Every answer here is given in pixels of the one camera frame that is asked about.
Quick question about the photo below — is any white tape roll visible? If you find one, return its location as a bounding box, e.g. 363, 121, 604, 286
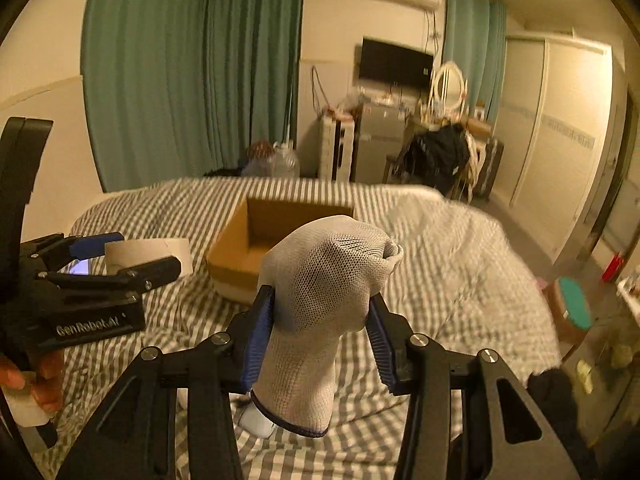
104, 238, 193, 278

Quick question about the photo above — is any white suitcase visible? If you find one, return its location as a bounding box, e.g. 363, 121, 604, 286
318, 115, 355, 182

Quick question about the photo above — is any white sock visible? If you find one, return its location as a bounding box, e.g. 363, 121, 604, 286
252, 214, 404, 438

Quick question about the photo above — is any wooden dressing table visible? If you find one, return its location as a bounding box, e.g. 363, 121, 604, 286
461, 116, 492, 141

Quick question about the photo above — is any pale blue round case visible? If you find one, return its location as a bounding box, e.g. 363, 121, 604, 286
238, 403, 276, 439

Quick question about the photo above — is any black wall television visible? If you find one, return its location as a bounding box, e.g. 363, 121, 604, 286
358, 37, 434, 91

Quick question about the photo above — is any silver mini fridge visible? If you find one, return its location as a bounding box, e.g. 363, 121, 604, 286
352, 103, 405, 184

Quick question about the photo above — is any lit smartphone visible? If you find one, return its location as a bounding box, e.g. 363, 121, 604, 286
66, 259, 91, 275

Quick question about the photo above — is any green curtain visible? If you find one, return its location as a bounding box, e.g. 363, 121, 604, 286
80, 0, 303, 192
442, 0, 506, 122

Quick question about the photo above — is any left human hand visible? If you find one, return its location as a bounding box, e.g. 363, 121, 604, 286
0, 350, 64, 414

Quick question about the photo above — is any white louvered wardrobe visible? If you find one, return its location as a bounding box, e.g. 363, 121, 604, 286
491, 32, 614, 260

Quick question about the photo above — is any brown cardboard box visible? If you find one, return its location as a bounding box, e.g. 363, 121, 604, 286
205, 197, 354, 304

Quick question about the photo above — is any white oval vanity mirror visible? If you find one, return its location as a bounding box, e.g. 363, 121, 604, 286
430, 61, 468, 117

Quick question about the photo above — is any clear water jug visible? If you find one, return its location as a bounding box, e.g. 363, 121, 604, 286
269, 141, 300, 179

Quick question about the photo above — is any teal round stool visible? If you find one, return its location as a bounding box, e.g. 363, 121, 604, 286
542, 276, 592, 346

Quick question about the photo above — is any red fire extinguisher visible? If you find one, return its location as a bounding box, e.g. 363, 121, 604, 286
601, 252, 625, 283

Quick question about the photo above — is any grey checkered bed quilt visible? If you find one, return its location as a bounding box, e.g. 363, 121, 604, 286
35, 178, 561, 479

